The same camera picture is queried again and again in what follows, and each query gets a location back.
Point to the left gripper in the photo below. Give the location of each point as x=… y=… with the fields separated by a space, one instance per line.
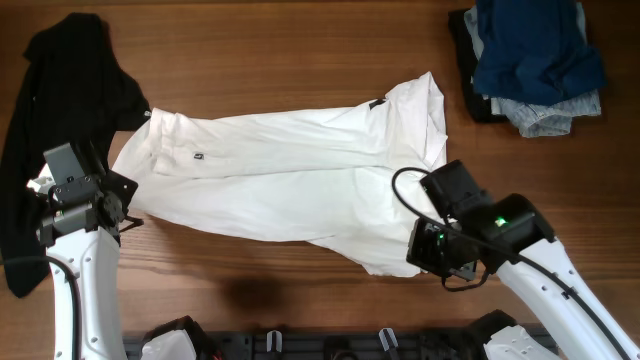
x=126 y=187

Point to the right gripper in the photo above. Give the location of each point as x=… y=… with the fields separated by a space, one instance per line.
x=418 y=253

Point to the white t-shirt with black print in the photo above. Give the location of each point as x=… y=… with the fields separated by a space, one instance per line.
x=345 y=179

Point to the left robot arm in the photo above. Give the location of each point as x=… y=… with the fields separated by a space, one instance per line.
x=81 y=236

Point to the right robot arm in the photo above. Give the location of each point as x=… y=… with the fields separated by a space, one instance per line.
x=513 y=241

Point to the black folded garment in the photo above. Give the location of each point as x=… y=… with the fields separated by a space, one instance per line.
x=478 y=108

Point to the light blue denim garment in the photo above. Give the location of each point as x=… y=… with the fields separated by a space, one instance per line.
x=534 y=120

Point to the dark blue shirt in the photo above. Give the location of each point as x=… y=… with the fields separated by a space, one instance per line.
x=534 y=52

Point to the right white rail clip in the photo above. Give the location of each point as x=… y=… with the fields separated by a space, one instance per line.
x=389 y=343

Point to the white rail clip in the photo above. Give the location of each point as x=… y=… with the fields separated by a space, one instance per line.
x=274 y=342
x=389 y=343

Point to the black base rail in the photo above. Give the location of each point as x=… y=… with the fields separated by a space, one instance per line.
x=433 y=343

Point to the left white rail clip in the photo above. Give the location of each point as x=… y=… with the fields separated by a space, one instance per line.
x=274 y=342

